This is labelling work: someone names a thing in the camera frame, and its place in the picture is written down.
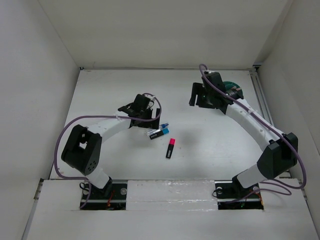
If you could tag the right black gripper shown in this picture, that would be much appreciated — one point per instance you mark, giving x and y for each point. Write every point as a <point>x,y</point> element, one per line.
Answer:
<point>197,89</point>

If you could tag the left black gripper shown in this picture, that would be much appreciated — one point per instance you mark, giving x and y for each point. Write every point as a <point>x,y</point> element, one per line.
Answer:
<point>151,124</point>

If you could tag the teal round divided organizer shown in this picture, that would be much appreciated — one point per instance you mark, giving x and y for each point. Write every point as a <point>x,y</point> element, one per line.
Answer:
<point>233,94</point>

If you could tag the orange pen with white grip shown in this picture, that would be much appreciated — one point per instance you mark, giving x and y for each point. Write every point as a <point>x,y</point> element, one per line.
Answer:
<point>236,88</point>

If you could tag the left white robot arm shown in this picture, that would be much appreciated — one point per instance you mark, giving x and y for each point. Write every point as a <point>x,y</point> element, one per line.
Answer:
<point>82,150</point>

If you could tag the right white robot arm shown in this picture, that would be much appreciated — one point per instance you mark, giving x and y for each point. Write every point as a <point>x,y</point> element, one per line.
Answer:
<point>278,149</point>

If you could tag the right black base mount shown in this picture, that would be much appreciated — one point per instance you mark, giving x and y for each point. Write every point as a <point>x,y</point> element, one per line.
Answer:
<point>230,198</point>

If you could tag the clear blue-capped glue bottle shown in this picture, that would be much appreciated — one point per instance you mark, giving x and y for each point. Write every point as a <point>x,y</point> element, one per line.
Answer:
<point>153,131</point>

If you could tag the pink black highlighter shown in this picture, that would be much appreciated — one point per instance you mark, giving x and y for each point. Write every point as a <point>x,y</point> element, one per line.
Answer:
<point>170,148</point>

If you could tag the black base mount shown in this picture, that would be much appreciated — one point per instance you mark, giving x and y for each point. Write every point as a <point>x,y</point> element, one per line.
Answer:
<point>230,198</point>
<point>116,200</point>

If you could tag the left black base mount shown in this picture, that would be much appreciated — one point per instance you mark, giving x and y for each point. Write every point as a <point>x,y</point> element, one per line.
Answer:
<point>116,200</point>

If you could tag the blue black highlighter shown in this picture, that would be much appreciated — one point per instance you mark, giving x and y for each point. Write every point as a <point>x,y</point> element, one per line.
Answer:
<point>160,133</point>

